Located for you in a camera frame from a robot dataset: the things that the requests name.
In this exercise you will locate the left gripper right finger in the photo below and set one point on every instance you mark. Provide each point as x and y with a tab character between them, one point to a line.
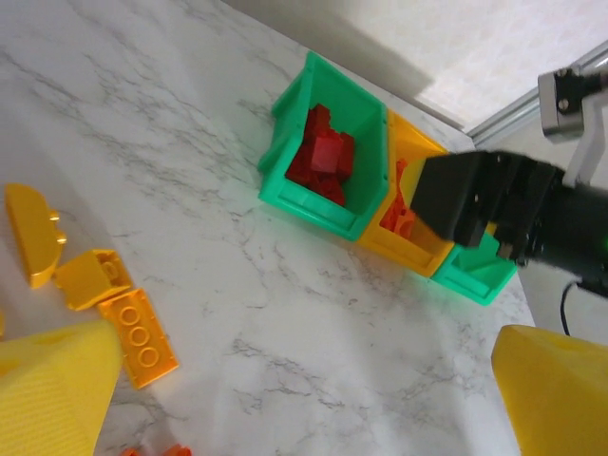
560	399

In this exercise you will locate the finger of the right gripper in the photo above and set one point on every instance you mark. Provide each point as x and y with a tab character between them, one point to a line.
451	199
520	204

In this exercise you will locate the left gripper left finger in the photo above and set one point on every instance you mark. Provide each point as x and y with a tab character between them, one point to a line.
52	399

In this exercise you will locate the orange curved lego piece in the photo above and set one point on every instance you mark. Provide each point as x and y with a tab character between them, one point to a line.
401	178
399	218

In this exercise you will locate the yellow plastic bin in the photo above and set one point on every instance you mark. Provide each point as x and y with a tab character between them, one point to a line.
404	252

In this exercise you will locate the empty green plastic bin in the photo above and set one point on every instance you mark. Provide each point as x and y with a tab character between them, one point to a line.
475	275

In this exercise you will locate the orange lego brick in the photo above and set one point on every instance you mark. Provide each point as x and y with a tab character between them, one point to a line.
176	450
131	452

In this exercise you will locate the long yellow lego brick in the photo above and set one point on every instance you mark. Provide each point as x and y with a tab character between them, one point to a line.
138	337

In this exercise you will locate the green bin with red bricks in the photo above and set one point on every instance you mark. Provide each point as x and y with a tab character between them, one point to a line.
361	138

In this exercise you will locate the yellow sloped lego brick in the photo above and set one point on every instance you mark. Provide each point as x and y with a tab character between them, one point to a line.
85	280

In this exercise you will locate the dark red lego brick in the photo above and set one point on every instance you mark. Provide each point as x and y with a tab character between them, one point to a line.
319	121
318	187

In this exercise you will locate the yellow half-round lego brick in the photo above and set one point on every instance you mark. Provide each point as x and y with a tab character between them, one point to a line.
31	233

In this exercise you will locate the aluminium frame post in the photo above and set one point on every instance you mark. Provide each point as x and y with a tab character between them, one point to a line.
503	119

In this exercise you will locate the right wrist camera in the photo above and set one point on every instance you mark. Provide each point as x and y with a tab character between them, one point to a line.
565	109

